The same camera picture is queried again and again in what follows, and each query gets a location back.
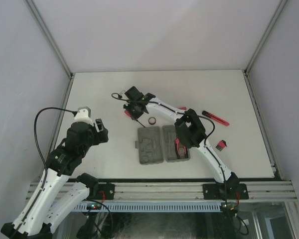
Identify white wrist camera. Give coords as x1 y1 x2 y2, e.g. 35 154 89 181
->
74 107 93 125
119 90 126 96

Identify black electrical tape roll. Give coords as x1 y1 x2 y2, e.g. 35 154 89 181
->
148 117 156 125

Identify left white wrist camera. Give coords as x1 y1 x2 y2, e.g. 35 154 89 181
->
74 107 93 125

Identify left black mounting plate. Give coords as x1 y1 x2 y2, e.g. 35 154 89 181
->
87 183 115 201

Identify left aluminium frame post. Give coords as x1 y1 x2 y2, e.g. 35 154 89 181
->
23 0 74 152

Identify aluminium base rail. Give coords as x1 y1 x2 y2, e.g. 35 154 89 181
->
112 181 297 202

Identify blue slotted cable duct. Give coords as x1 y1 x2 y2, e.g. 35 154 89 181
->
73 202 222 213

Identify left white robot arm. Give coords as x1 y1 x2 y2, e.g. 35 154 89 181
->
0 119 108 239

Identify black mounting plate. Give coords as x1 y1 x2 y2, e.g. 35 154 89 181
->
87 183 115 201
202 183 249 200

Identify aluminium frame post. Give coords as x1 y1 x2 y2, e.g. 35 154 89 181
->
23 0 74 152
243 0 289 150

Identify right aluminium frame post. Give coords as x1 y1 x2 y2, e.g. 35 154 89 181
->
243 0 289 150

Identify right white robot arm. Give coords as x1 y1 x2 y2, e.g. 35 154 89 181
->
123 86 240 200

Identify grey plastic tool case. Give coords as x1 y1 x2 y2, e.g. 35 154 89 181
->
135 125 190 165

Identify red black bit holder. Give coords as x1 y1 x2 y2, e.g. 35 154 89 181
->
216 140 227 151

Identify red black pliers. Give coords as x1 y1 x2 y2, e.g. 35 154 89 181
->
174 138 188 159

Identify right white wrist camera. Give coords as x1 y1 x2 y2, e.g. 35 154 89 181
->
119 90 126 96

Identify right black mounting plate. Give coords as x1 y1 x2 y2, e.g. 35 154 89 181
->
202 183 249 200

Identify right black camera cable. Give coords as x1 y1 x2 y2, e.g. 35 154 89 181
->
111 92 230 202

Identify red black utility knife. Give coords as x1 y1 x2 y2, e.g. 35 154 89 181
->
202 111 230 126

